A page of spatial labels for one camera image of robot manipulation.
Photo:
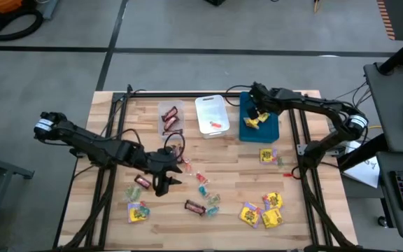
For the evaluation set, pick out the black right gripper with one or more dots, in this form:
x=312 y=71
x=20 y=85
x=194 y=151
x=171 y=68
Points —
x=264 y=94

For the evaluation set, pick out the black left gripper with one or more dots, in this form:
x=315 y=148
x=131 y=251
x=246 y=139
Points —
x=159 y=161

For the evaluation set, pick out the orange candy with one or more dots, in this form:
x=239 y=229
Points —
x=187 y=166
x=215 y=124

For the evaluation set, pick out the red candy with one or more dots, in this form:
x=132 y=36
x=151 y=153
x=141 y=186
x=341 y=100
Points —
x=201 y=178

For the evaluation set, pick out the green candy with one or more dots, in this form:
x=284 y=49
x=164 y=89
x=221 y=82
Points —
x=280 y=162
x=214 y=200
x=132 y=192

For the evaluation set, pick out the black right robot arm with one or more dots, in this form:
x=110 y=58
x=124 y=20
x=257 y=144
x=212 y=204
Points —
x=313 y=105

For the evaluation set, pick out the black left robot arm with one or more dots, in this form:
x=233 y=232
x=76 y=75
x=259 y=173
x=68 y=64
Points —
x=93 y=143

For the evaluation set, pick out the blue plastic bin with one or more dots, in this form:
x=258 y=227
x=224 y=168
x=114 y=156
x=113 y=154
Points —
x=257 y=134

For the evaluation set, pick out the white plastic bin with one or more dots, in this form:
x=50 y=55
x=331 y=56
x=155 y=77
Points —
x=205 y=108

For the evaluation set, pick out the small red clip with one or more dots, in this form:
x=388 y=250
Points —
x=287 y=174

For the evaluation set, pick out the clear plastic bin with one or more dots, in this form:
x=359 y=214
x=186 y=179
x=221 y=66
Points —
x=179 y=105

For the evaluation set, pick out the black slanted pole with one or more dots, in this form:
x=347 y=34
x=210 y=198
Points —
x=362 y=152
x=401 y=54

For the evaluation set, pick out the thin yellow stick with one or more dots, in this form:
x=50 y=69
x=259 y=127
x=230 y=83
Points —
x=316 y=5

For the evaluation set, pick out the white paper sheet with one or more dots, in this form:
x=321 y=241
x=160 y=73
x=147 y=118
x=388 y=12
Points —
x=366 y=173

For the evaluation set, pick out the black caster wheel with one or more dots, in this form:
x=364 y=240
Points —
x=382 y=221

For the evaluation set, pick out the grey box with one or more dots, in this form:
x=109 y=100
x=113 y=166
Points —
x=50 y=8

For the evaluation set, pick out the orange vacuum cleaner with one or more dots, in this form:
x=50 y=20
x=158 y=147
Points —
x=5 y=5

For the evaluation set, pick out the black aluminium table frame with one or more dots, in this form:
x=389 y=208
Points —
x=296 y=96

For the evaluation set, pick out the grey metal bracket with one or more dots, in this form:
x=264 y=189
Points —
x=302 y=150

